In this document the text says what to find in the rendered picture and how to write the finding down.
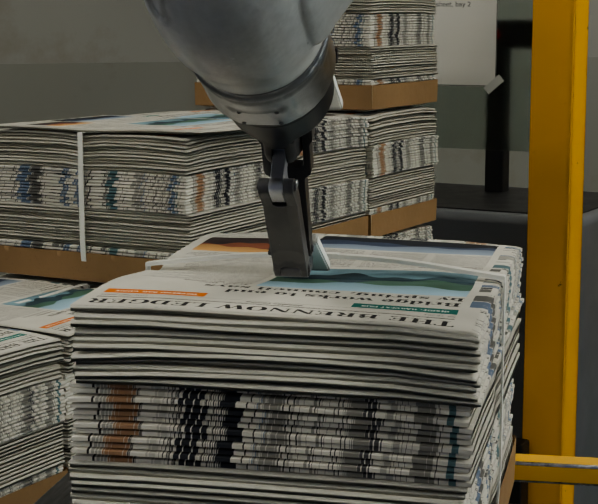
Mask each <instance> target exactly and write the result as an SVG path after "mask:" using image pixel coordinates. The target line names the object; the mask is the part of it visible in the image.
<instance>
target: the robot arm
mask: <svg viewBox="0 0 598 504"><path fill-rule="evenodd" d="M353 1H354V0H144V2H145V5H146V7H147V10H148V12H149V14H150V16H151V19H152V21H153V23H154V24H155V26H156V28H157V29H158V31H159V33H160V34H161V36H162V38H163V39H164V41H165V43H166V44H167V45H168V47H169V48H170V49H171V50H172V51H173V53H174V54H175V55H176V57H177V58H178V59H179V60H180V61H181V62H182V63H183V64H184V65H185V66H187V67H188V68H189V69H190V70H192V71H193V72H194V74H195V75H196V77H197V78H198V79H199V81H200V82H201V84H202V86H203V88H204V89H205V91H206V93H207V95H208V97H209V99H210V100H211V102H212V103H213V104H214V105H215V107H216V108H217V109H218V110H219V111H220V112H222V113H223V114H224V115H226V116H227V117H229V118H230V119H232V120H233V121H234V122H235V124H236V125H237V126H238V127H239V128H240V129H241V130H242V131H244V132H245V133H247V134H248V135H250V136H251V137H253V138H255V139H257V140H258V141H259V143H260V144H261V148H262V159H263V169H264V173H265V174H266V175H267V176H269V177H270V178H259V180H258V183H257V190H258V194H259V197H260V199H261V202H262V205H263V209H264V215H265V221H266V227H267V233H268V239H269V245H270V246H269V251H268V255H271V256H272V262H273V271H274V274H275V276H277V277H309V276H310V273H311V270H314V271H329V270H330V265H331V263H330V261H329V258H328V256H327V254H326V252H325V250H324V248H323V245H322V243H321V241H320V239H319V237H318V235H317V234H312V226H311V212H310V199H309V186H308V176H309V175H310V174H311V171H312V168H313V165H314V159H313V145H312V140H313V137H314V134H315V127H316V126H317V125H318V124H319V123H320V122H321V121H322V119H323V118H324V117H325V115H326V113H327V112H328V110H341V109H342V108H343V100H342V97H341V94H340V91H339V88H338V85H337V81H336V78H335V75H334V72H335V66H336V63H338V48H337V47H334V43H333V40H332V36H331V33H330V32H331V31H332V29H333V28H334V26H335V25H336V23H337V22H338V20H339V19H340V18H341V16H342V15H343V14H344V12H345V11H346V10H347V9H348V7H349V6H350V5H351V4H352V2H353ZM302 150H303V160H296V158H297V157H298V156H299V154H300V153H301V151H302Z"/></svg>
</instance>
